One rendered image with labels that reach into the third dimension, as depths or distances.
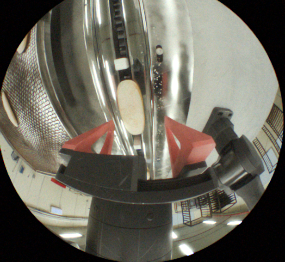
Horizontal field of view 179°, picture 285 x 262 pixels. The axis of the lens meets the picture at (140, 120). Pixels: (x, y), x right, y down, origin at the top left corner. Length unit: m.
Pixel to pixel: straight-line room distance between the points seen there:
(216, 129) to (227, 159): 0.08
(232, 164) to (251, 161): 0.04
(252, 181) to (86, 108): 0.37
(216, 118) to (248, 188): 0.19
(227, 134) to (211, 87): 0.11
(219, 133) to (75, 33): 0.36
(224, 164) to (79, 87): 0.31
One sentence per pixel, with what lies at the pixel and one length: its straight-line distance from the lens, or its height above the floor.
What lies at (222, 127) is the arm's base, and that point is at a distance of 0.24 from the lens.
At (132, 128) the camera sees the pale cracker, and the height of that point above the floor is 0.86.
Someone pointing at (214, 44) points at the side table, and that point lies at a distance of 0.22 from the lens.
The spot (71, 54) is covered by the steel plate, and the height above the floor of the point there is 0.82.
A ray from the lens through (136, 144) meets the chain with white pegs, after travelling 0.17.
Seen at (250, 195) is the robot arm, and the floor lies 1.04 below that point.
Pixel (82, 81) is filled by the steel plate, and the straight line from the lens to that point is 0.19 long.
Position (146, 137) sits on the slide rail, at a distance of 0.18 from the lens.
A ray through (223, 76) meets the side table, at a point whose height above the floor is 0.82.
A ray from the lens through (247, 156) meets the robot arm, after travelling 0.19.
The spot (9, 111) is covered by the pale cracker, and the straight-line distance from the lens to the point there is 0.30.
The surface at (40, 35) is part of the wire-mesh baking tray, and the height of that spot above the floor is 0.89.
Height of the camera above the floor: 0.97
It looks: 53 degrees down
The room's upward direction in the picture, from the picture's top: 179 degrees clockwise
